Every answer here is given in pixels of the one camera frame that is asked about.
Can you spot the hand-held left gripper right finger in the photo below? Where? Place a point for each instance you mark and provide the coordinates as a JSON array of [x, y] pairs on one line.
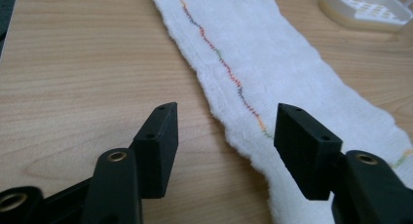
[[305, 152]]

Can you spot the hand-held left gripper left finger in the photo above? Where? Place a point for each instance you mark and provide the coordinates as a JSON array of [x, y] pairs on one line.
[[157, 159]]

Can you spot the white towel with coloured stitching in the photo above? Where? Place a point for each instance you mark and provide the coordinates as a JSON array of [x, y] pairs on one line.
[[259, 55]]

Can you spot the white plastic slotted tray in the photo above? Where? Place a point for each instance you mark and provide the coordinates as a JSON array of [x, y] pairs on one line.
[[365, 9]]

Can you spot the dark mat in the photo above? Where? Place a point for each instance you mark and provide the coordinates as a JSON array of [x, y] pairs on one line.
[[6, 16]]

